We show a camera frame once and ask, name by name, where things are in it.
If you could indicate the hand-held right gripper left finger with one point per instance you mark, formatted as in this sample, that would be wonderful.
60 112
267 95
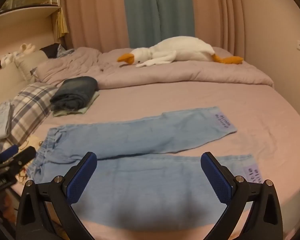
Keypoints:
82 178

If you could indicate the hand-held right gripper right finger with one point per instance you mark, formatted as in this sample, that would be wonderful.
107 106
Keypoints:
217 180

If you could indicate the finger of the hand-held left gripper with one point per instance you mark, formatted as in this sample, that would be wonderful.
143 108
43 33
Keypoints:
23 156
6 153

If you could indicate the light blue denim pants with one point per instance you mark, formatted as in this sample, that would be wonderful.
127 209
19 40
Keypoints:
140 135

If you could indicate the folded pale blue garment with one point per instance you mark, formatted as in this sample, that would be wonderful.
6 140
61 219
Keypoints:
0 120

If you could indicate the plaid pillow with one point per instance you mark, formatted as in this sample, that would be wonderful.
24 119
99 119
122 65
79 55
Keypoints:
32 105

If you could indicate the folded green cloth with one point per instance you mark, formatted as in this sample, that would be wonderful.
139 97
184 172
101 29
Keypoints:
65 113

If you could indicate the pink bed sheet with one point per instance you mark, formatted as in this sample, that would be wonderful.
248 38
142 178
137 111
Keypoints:
240 110

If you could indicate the folded dark denim jeans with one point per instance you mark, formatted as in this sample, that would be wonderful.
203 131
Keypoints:
75 90

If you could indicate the white and black plush toy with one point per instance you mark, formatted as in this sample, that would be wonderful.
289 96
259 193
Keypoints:
6 59

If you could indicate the beige plush toy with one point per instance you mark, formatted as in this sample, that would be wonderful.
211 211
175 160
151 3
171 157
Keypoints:
25 48

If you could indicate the pink quilt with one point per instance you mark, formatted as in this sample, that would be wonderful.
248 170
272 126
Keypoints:
190 75

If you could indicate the black cloth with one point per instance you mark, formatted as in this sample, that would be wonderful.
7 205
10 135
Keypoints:
51 50

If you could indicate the blue patterned cloth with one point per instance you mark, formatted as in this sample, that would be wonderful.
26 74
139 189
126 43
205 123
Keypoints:
65 52

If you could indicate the white goose plush toy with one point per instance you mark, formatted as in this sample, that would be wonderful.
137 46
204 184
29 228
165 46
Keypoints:
180 48

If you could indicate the yellow hanging cloth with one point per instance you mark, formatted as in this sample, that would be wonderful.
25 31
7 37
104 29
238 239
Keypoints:
61 25

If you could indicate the pink curtain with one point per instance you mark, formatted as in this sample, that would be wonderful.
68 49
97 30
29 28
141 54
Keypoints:
95 15
215 12

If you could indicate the blue curtain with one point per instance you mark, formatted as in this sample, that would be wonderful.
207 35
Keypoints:
160 10

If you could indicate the white wall shelf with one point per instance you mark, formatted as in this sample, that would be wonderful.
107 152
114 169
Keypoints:
27 12

